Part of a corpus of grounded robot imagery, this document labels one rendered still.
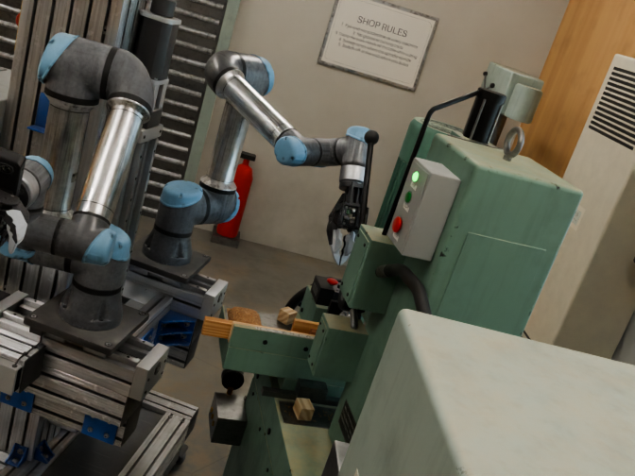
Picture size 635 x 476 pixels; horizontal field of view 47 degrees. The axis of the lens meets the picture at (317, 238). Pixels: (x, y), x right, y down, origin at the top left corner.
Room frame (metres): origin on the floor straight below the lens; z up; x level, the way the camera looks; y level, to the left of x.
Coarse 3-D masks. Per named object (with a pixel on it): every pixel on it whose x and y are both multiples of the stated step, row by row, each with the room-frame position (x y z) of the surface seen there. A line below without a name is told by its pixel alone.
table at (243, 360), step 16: (272, 320) 1.71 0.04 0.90; (224, 352) 1.53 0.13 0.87; (240, 352) 1.52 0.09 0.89; (256, 352) 1.53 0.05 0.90; (240, 368) 1.52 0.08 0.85; (256, 368) 1.53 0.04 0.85; (272, 368) 1.54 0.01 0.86; (288, 368) 1.55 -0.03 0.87; (304, 368) 1.56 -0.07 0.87; (336, 384) 1.59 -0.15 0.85
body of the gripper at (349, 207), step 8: (344, 184) 1.85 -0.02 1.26; (352, 184) 1.82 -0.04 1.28; (360, 184) 1.83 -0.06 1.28; (352, 192) 1.84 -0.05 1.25; (360, 192) 1.85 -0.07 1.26; (344, 200) 1.85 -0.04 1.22; (352, 200) 1.83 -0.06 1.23; (360, 200) 1.83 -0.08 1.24; (336, 208) 1.83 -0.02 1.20; (344, 208) 1.81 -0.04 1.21; (352, 208) 1.81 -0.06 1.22; (368, 208) 1.81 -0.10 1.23; (336, 216) 1.83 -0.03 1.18; (344, 216) 1.78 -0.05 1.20; (352, 216) 1.81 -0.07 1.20; (336, 224) 1.82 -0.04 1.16; (344, 224) 1.79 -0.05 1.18; (352, 224) 1.79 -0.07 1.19
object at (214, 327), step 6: (204, 318) 1.54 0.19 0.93; (210, 318) 1.54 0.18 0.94; (216, 318) 1.55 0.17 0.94; (204, 324) 1.52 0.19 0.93; (210, 324) 1.53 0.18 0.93; (216, 324) 1.53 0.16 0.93; (222, 324) 1.53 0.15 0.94; (228, 324) 1.54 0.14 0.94; (252, 324) 1.57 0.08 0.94; (204, 330) 1.52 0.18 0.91; (210, 330) 1.53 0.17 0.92; (216, 330) 1.53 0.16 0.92; (222, 330) 1.54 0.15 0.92; (228, 330) 1.54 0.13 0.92; (216, 336) 1.53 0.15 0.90; (222, 336) 1.54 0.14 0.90; (228, 336) 1.54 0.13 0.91
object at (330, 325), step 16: (320, 320) 1.44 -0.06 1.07; (336, 320) 1.43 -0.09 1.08; (320, 336) 1.41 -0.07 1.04; (336, 336) 1.39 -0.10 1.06; (352, 336) 1.40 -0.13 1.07; (368, 336) 1.41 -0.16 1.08; (320, 352) 1.39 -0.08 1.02; (336, 352) 1.40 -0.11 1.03; (352, 352) 1.41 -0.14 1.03; (320, 368) 1.39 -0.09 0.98; (336, 368) 1.40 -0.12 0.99; (352, 368) 1.41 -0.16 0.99
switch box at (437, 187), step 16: (416, 160) 1.33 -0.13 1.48; (432, 176) 1.25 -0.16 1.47; (448, 176) 1.27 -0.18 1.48; (416, 192) 1.28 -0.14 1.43; (432, 192) 1.25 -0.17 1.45; (448, 192) 1.26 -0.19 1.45; (400, 208) 1.32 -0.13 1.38; (416, 208) 1.26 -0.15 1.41; (432, 208) 1.26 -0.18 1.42; (448, 208) 1.27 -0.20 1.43; (416, 224) 1.25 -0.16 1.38; (432, 224) 1.26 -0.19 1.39; (400, 240) 1.27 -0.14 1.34; (416, 240) 1.26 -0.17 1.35; (432, 240) 1.26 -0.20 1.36; (416, 256) 1.26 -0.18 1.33; (432, 256) 1.27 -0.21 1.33
